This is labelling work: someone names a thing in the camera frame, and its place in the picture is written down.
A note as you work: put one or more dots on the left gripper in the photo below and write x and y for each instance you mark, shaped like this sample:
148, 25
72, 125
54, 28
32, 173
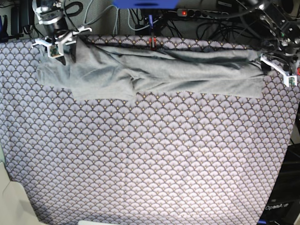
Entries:
267, 64

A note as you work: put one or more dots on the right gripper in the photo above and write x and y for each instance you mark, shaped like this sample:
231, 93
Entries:
57, 43

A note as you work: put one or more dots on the light grey T-shirt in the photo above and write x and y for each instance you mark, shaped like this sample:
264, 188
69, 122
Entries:
107, 72

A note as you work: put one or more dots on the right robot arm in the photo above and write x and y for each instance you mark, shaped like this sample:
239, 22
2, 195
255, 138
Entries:
53, 15

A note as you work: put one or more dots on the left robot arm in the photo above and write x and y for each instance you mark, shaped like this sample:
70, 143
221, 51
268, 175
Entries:
269, 22

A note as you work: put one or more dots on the blue clamp left edge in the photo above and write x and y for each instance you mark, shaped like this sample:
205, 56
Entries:
4, 37

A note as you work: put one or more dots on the blue orange centre clamp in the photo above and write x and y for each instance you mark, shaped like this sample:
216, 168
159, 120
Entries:
152, 39

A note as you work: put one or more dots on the black power strip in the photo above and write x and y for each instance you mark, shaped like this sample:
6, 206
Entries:
195, 13

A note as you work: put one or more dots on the patterned purple tablecloth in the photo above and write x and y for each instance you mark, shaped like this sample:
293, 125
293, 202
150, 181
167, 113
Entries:
162, 159

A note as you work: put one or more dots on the black OpenArm box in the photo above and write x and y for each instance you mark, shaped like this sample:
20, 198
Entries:
283, 206

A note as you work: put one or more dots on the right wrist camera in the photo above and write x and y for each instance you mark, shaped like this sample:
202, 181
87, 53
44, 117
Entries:
54, 52

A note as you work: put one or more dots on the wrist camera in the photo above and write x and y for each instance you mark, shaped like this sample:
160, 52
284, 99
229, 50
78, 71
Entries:
290, 80
54, 52

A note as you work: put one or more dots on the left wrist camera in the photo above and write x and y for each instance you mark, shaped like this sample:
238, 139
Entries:
290, 80

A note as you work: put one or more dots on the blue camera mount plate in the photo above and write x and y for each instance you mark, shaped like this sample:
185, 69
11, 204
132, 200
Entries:
146, 4

